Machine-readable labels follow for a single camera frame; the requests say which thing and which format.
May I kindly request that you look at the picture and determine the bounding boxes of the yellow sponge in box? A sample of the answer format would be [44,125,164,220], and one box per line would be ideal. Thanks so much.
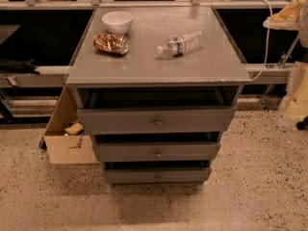
[64,123,84,136]

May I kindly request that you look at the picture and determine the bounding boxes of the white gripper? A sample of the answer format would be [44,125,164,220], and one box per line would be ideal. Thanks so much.
[263,0,306,31]

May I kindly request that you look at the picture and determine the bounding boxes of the grey bottom drawer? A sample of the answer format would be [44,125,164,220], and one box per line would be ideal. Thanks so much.
[103,167,211,185]

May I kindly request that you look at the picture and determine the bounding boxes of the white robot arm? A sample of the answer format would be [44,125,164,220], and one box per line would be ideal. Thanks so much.
[263,0,308,126]

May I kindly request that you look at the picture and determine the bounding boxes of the grey top drawer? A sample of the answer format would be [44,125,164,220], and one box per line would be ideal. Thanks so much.
[77,107,234,135]

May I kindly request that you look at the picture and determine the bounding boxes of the white hanging cable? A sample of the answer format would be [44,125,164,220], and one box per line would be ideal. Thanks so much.
[249,0,274,83]

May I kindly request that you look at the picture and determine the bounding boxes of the grey drawer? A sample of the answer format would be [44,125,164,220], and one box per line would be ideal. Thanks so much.
[103,167,211,185]
[77,107,234,135]
[93,141,220,162]

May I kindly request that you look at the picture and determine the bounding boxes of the grey drawer cabinet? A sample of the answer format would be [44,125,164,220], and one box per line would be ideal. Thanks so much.
[66,6,249,171]

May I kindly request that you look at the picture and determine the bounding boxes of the open cardboard box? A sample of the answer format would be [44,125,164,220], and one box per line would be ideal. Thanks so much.
[40,87,97,164]

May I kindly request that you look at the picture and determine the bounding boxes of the crushed orange soda can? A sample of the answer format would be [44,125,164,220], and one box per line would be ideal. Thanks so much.
[93,32,129,55]

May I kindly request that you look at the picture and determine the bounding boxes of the black cloth on rail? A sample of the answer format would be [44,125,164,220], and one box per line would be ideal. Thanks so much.
[0,59,39,75]

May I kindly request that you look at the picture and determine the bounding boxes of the white bowl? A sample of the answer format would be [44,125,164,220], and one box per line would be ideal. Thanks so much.
[102,11,133,35]

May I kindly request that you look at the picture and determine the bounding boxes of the metal rail frame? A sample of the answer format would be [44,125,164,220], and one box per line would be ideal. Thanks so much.
[0,0,308,123]

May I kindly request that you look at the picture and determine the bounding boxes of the clear plastic water bottle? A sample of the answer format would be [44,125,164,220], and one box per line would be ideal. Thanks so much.
[156,30,205,57]

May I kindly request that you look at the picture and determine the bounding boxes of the grey middle drawer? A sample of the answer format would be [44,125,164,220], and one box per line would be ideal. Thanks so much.
[93,141,220,162]

